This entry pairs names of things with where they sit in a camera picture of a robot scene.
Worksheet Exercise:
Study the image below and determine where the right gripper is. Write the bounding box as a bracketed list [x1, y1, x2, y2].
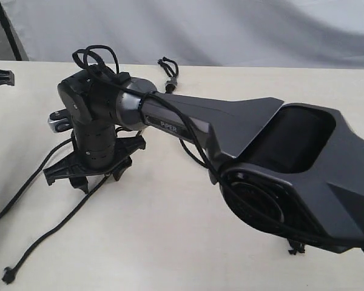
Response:
[44, 135, 146, 193]

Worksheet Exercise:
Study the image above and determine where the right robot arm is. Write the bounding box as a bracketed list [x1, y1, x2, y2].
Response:
[44, 70, 364, 253]

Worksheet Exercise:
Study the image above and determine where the black backdrop stand pole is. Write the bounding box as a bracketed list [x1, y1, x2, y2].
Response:
[0, 2, 22, 61]

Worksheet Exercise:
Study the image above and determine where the grey zip tie binding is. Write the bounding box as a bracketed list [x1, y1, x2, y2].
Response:
[165, 78, 177, 93]

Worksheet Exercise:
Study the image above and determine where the white backdrop cloth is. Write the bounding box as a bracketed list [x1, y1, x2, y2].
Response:
[2, 1, 364, 69]

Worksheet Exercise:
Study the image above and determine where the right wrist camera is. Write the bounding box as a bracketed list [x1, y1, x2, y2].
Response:
[48, 109, 73, 133]

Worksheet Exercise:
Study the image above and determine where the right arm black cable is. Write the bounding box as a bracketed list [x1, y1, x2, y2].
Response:
[71, 44, 364, 246]

